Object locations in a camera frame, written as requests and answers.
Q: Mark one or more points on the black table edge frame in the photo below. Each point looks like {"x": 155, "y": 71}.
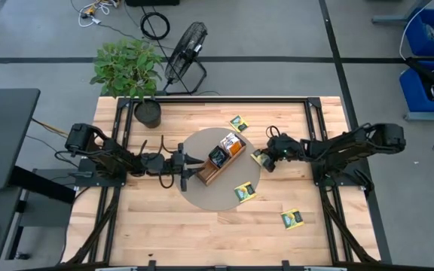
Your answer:
{"x": 239, "y": 100}

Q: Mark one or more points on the black floor fan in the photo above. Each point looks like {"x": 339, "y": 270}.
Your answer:
{"x": 187, "y": 52}

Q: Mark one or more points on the black pole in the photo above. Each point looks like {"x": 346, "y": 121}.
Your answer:
{"x": 424, "y": 73}

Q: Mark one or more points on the grey desk foot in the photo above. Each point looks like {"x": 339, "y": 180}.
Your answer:
{"x": 390, "y": 19}
{"x": 428, "y": 116}

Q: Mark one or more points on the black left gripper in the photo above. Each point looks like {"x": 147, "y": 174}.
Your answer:
{"x": 173, "y": 165}

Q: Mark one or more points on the blue plastic storage bin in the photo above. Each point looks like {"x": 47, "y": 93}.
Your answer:
{"x": 414, "y": 41}
{"x": 409, "y": 94}

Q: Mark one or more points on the wooden tea organizer box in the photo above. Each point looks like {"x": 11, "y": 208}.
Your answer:
{"x": 206, "y": 174}

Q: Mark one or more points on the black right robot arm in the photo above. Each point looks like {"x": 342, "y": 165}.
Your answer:
{"x": 337, "y": 147}

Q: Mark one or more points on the black floor box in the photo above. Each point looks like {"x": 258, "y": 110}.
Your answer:
{"x": 153, "y": 2}

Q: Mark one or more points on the green plant in black pot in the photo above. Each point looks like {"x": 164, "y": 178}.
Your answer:
{"x": 126, "y": 67}

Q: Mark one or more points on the black frame clamp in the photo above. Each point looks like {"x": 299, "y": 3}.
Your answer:
{"x": 285, "y": 265}
{"x": 151, "y": 265}

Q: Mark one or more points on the white orange tea bag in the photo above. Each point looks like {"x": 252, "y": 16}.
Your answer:
{"x": 236, "y": 147}
{"x": 227, "y": 140}

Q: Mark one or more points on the grey side desk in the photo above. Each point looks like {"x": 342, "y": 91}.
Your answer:
{"x": 2, "y": 211}

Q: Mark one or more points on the black desk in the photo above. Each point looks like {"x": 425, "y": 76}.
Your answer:
{"x": 6, "y": 143}

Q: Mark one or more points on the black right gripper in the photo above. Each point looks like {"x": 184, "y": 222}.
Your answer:
{"x": 273, "y": 156}

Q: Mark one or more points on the round beige mat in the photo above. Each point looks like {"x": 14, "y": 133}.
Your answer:
{"x": 220, "y": 195}

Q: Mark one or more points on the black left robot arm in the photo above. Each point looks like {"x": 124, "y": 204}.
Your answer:
{"x": 79, "y": 137}

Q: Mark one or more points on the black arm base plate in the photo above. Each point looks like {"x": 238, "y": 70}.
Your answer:
{"x": 92, "y": 181}
{"x": 349, "y": 178}

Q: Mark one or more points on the black desk beam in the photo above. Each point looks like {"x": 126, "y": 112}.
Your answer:
{"x": 43, "y": 186}

